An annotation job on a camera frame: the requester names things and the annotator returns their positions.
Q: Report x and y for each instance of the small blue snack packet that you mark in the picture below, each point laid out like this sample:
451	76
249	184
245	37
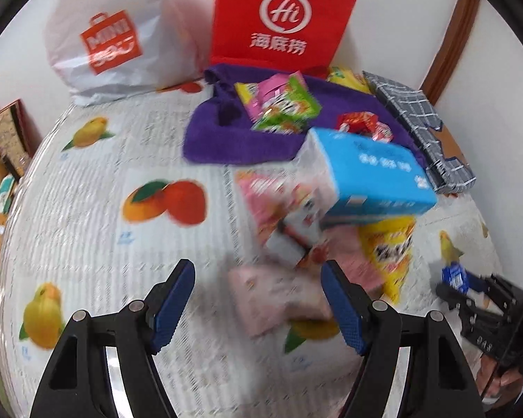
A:
455	276

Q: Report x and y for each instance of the white plastic bag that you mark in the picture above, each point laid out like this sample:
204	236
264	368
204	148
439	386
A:
122	39

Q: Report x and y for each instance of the small pink snack packet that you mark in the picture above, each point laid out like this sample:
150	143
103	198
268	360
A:
353	268

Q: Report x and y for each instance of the fruit print tablecloth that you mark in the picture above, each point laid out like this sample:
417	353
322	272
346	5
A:
113	248

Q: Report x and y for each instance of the purple towel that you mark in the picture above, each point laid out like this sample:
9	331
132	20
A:
226	135

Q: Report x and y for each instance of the yellow packet with green label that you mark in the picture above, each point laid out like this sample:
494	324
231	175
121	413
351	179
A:
346	79

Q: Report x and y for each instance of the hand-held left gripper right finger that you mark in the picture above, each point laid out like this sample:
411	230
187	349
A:
344	309

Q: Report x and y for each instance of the grey checked cloth with star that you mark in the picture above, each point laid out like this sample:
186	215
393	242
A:
422	126

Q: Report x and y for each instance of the red paper bag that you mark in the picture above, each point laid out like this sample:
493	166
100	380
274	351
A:
283	17

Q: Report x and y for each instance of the pink snack packet yellow edge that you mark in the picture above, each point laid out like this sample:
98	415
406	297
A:
259	96

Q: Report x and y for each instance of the blue tissue pack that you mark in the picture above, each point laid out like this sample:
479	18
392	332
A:
366	170

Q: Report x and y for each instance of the green snack packet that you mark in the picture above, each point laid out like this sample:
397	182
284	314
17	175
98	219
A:
292	104

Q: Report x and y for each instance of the red and white snack packet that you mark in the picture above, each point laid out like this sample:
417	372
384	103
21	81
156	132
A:
361	124

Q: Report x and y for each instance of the person's right hand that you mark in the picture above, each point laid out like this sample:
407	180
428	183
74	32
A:
503	383

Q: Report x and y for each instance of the brown wooden door frame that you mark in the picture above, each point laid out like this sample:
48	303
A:
453	39

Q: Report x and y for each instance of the teal and white box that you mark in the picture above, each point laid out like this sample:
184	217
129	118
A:
6	191

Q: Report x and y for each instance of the pink panda snack packet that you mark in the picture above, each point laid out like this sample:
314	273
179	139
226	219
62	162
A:
283	213

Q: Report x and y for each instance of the pink bear snack packet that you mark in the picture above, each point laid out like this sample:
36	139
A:
279	298

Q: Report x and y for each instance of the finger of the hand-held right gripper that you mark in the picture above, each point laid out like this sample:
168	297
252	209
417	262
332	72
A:
457	298
492	285

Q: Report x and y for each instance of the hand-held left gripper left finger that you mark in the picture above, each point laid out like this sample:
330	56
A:
172	309

